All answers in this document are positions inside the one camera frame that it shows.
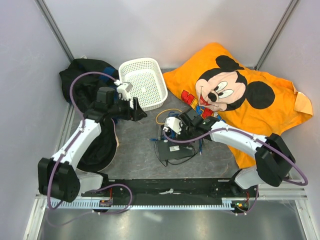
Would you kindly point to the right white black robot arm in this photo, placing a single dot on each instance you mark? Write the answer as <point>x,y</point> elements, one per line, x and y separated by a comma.
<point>273,159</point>

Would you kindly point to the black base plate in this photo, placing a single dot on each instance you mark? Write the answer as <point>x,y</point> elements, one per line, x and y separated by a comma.
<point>184,190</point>

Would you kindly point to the black blue jacket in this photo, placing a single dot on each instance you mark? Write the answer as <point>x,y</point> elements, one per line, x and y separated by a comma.
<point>84,91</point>

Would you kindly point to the white plastic basket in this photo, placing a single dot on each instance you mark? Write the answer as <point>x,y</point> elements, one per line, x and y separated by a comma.
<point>147,80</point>

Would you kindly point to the grey slotted cable duct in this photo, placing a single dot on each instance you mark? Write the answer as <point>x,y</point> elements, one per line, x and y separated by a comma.
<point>96,204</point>

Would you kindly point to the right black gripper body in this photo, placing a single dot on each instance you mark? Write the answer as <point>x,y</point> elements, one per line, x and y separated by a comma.
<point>187,132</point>

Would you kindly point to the black network switch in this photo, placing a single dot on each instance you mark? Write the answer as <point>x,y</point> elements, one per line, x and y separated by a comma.
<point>168,150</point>

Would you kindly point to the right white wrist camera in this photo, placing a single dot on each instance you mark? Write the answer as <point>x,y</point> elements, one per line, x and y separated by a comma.
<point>173,124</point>

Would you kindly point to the black round hat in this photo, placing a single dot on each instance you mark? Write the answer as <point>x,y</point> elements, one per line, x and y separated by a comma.
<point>102,150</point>

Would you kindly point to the orange Mickey Mouse pillowcase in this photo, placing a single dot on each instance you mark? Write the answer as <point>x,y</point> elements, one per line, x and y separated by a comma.
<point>212,82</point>

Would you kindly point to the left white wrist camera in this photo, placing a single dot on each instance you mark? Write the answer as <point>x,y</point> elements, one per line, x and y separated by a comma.
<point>123,89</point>

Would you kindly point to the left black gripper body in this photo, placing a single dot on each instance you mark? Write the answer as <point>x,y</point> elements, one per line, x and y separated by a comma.
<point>124,110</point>

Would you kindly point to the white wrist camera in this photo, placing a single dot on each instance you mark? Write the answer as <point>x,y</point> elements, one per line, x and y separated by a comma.
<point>123,89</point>
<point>173,124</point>

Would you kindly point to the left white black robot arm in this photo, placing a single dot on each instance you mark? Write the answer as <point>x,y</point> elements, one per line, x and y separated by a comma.
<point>57,176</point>

